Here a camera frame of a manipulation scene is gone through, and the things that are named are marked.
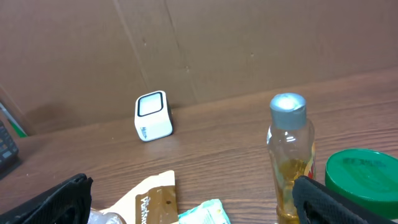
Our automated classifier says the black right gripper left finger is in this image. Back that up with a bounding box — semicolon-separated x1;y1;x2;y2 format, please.
1;174;93;224

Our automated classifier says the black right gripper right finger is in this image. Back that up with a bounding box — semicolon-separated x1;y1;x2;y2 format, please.
292;176;396;224

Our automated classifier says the green lid jar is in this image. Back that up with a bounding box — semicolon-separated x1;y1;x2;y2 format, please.
325;149;397;220

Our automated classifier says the clear plastic bottle grey cap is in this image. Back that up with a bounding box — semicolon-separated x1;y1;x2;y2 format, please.
267;93;316;223

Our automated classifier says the brown patterned snack bag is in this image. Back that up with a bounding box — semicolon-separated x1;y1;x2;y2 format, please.
88;170;178;224

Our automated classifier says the mint green wipes pack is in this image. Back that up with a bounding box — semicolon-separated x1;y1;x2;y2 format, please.
178;199;231;224

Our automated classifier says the white barcode scanner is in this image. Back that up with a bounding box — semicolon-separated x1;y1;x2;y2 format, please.
134;90;174;142

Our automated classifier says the dark grey plastic basket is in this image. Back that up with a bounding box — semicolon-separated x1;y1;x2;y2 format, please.
0;121;21;179

